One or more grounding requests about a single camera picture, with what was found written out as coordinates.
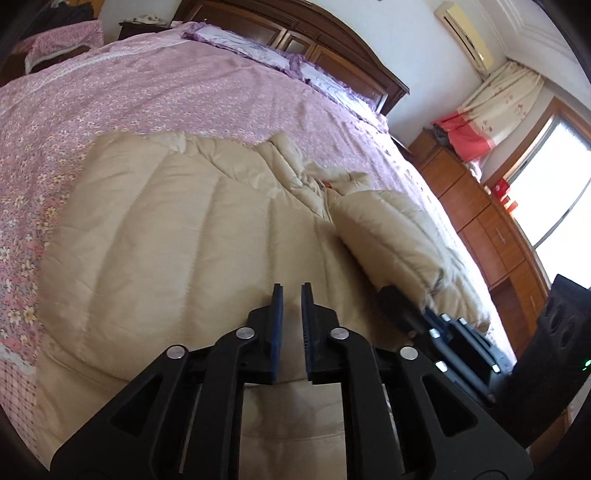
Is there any chair with pink cloth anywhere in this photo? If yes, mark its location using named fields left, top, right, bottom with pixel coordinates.
left=16, top=19, right=105, bottom=75

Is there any wooden drawer cabinet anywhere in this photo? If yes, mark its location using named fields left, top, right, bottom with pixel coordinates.
left=409, top=129, right=550, bottom=352

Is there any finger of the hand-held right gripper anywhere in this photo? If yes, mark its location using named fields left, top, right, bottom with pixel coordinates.
left=378, top=285, right=432, bottom=342
left=422, top=307, right=502, bottom=404

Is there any pink floral bedspread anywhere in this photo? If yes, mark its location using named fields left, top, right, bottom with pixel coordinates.
left=0, top=21, right=518, bottom=462

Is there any window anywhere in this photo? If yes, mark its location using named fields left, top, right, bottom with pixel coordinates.
left=503, top=99, right=591, bottom=287

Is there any dark wooden bed headboard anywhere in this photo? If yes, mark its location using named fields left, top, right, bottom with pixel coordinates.
left=173, top=0, right=411, bottom=114

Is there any cream and red curtain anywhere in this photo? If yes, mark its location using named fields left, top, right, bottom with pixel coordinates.
left=431, top=60, right=546, bottom=174

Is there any purple ruffled pillow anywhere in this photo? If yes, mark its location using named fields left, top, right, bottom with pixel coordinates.
left=295, top=62, right=384, bottom=116
left=182, top=21, right=301, bottom=77

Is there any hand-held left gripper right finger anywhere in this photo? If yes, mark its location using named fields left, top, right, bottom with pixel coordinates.
left=301, top=282, right=536, bottom=480

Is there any dark wooden nightstand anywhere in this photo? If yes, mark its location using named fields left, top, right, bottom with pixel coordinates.
left=117, top=18, right=174, bottom=42

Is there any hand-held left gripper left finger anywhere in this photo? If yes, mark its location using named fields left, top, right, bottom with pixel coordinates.
left=50, top=282, right=284, bottom=480

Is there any wall air conditioner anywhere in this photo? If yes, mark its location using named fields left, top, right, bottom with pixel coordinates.
left=436, top=1, right=495, bottom=75

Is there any beige padded coat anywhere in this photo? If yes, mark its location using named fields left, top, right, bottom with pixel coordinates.
left=37, top=131, right=492, bottom=467

